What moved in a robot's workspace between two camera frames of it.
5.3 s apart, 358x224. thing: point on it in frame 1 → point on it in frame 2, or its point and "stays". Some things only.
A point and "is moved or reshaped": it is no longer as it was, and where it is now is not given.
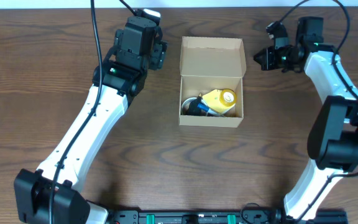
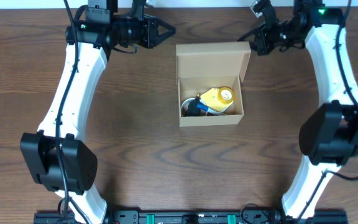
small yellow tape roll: (228, 98) is moved or reshaped
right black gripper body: (268, 59) → (262, 42)
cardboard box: (207, 64) is moved or reshaped
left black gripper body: (159, 54) → (149, 32)
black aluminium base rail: (220, 217) stays
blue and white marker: (208, 110) stays
